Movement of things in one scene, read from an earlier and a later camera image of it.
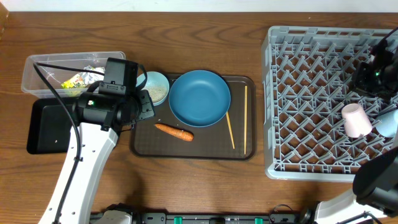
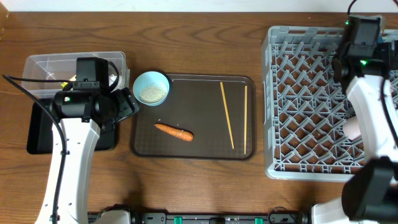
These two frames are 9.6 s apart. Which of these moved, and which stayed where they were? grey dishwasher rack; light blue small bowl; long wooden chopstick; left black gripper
Moved: left black gripper
Stayed: grey dishwasher rack; light blue small bowl; long wooden chopstick
